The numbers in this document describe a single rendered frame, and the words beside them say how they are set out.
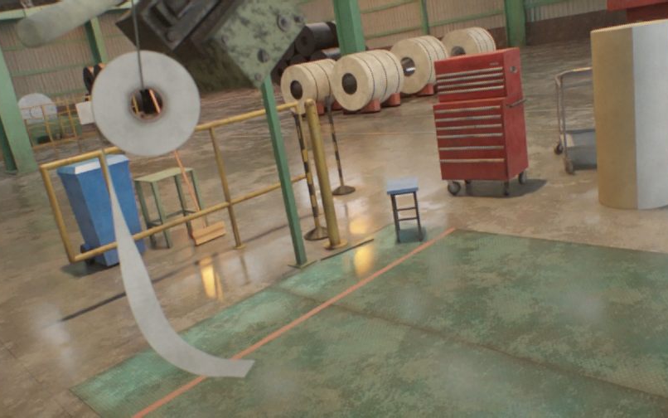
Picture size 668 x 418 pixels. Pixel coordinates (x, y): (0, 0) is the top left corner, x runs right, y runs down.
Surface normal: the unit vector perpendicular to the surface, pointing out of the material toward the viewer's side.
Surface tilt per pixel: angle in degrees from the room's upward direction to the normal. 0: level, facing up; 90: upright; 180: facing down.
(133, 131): 90
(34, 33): 105
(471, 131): 90
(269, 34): 89
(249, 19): 89
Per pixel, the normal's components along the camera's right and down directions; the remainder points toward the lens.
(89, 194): 0.69, 0.13
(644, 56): -0.12, 0.29
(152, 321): 0.51, 0.22
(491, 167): -0.62, 0.32
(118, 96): 0.32, 0.21
